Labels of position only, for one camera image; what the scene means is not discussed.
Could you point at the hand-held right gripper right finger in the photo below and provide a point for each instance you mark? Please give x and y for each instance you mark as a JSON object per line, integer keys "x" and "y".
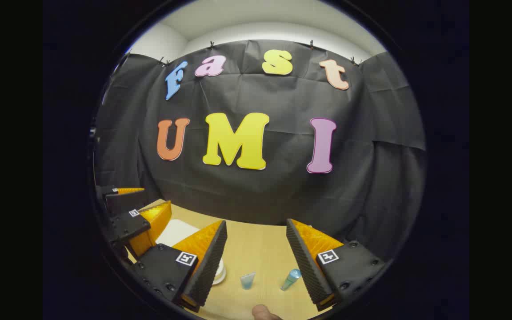
{"x": 307, "y": 271}

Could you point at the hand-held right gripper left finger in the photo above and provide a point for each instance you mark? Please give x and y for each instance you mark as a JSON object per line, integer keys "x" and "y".
{"x": 209, "y": 266}

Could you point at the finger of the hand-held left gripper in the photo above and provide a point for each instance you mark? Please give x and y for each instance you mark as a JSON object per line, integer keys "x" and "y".
{"x": 125, "y": 226}
{"x": 120, "y": 202}

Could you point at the white cream jar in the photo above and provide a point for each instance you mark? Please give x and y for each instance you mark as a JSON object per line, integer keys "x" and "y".
{"x": 220, "y": 273}

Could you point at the teal bottle with blue cap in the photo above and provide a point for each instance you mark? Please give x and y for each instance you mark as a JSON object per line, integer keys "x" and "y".
{"x": 290, "y": 279}

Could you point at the light blue tube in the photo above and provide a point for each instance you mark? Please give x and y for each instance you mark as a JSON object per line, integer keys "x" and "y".
{"x": 247, "y": 281}

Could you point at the black backdrop cloth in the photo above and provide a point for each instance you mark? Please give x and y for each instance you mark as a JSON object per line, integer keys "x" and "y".
{"x": 282, "y": 191}

